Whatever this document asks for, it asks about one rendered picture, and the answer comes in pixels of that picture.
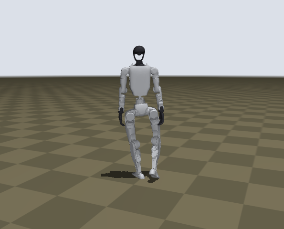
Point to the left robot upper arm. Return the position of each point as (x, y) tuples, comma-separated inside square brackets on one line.
[(123, 79)]

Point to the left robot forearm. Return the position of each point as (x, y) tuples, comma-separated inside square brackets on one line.
[(121, 100)]

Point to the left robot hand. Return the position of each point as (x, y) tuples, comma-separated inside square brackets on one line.
[(120, 116)]

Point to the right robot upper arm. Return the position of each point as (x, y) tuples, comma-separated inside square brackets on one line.
[(155, 78)]

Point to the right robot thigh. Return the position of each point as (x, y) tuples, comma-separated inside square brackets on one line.
[(154, 120)]

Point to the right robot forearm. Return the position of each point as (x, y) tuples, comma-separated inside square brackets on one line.
[(159, 99)]

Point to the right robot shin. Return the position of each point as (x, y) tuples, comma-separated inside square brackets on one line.
[(155, 151)]

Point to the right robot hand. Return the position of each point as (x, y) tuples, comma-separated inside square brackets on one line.
[(161, 115)]

